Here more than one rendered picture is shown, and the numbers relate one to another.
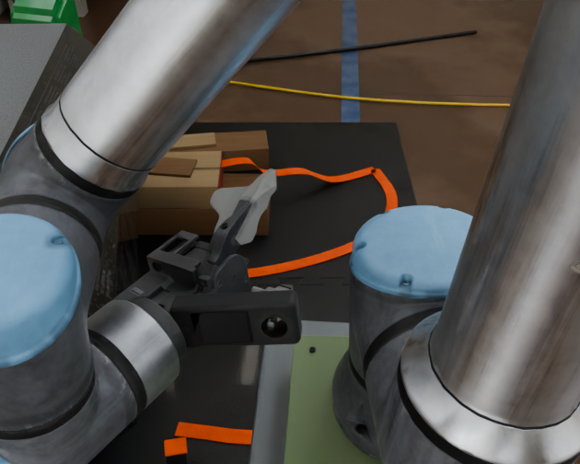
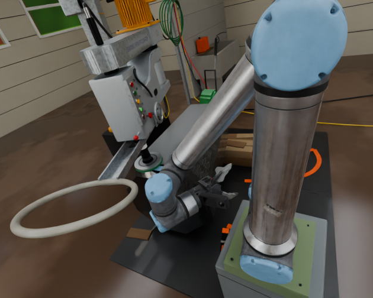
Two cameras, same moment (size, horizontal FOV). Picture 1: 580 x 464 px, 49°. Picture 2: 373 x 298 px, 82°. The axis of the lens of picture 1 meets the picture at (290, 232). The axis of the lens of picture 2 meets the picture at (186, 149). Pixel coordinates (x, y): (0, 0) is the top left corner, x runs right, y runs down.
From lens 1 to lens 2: 0.31 m
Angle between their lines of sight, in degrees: 28
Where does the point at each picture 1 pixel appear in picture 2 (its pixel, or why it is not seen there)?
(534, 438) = (268, 246)
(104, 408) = (179, 214)
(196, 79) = (198, 150)
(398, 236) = not seen: hidden behind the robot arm
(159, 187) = (233, 150)
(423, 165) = (336, 149)
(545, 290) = (259, 210)
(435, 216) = not seen: hidden behind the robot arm
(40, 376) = (163, 206)
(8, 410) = (157, 210)
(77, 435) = (171, 219)
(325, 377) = not seen: hidden behind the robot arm
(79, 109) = (177, 153)
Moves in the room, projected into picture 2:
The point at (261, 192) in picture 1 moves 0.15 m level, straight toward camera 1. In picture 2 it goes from (225, 169) to (215, 198)
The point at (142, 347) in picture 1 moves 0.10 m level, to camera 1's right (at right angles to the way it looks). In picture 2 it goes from (189, 203) to (215, 209)
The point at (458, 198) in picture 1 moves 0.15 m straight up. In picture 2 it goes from (349, 163) to (352, 152)
